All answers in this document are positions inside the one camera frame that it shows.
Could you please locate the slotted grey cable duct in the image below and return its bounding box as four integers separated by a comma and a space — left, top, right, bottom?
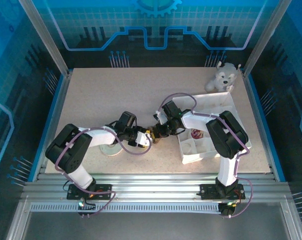
30, 202, 223, 214

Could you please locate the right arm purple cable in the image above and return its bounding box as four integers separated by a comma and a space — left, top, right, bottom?
157, 92, 253, 220

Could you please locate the aluminium frame rail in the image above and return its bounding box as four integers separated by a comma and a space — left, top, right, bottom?
20, 172, 291, 201

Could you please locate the grey white plush husky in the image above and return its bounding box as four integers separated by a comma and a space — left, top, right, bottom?
205, 60, 242, 94

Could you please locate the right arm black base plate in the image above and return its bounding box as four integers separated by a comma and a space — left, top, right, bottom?
199, 183, 246, 201

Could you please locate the white fabric organizer box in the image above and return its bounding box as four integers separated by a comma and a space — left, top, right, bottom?
172, 91, 252, 165

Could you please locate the small black controller board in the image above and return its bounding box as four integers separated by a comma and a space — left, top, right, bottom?
218, 201, 238, 219
77, 197, 96, 219

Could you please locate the tan red purple striped sock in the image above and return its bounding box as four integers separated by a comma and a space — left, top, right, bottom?
190, 128, 204, 140

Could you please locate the round white disc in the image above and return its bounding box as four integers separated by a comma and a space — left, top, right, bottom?
100, 143, 123, 158

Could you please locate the brown argyle sock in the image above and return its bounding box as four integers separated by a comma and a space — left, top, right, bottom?
150, 124, 166, 145

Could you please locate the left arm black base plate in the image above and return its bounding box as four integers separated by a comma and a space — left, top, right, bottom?
66, 183, 113, 201

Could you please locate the aluminium frame post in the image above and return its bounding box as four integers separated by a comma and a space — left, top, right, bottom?
242, 0, 293, 77
18, 0, 68, 75

